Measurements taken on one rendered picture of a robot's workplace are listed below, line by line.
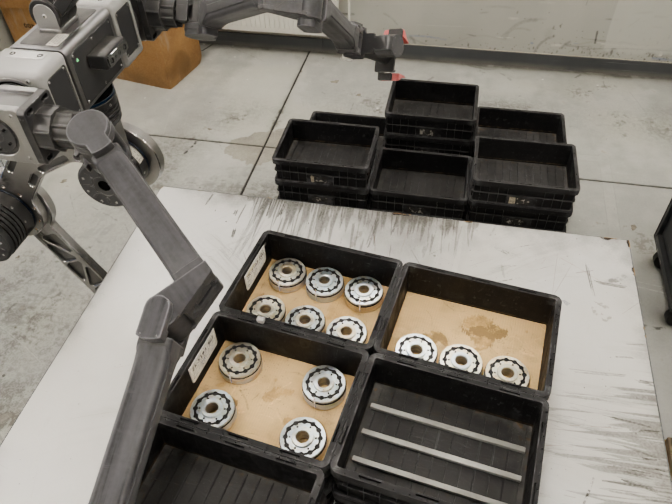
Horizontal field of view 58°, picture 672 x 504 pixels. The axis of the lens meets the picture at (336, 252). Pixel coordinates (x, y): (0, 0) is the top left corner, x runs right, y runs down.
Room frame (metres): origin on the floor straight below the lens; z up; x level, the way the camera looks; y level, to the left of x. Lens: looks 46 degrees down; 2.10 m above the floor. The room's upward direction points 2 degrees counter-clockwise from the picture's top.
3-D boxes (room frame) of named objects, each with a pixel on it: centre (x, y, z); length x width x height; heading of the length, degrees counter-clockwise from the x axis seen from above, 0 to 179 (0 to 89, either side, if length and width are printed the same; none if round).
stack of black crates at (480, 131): (2.30, -0.85, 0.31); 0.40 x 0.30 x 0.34; 77
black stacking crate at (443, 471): (0.60, -0.21, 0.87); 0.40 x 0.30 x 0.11; 69
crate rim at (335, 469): (0.60, -0.21, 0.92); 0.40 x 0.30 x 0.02; 69
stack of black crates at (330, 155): (2.10, 0.02, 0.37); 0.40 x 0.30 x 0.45; 77
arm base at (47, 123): (0.98, 0.51, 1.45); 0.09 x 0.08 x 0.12; 167
